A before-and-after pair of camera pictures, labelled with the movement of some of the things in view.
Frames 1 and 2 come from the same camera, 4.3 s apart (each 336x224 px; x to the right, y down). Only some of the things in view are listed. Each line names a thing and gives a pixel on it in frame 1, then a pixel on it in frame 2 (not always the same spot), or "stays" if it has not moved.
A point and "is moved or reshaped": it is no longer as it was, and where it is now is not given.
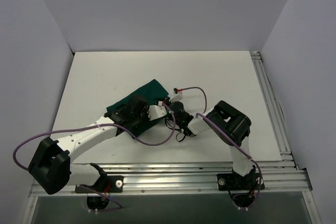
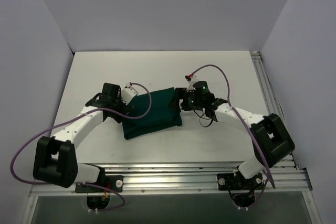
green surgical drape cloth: (151, 93) is moved or reshaped
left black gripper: (146, 105) -> (122, 109)
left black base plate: (105, 184) stays
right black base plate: (235, 182) stays
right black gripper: (170, 105) -> (180, 99)
